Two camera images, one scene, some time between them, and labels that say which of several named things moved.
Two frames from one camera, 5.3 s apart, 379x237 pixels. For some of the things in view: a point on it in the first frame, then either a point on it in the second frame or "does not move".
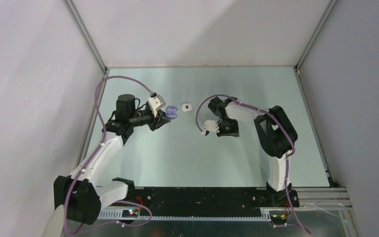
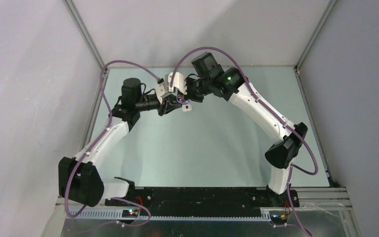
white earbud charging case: [186, 107] does not move
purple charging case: [171, 112] → [180, 100]
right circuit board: [279, 217] does not move
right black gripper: [235, 131] → [189, 96]
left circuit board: [130, 213] does not move
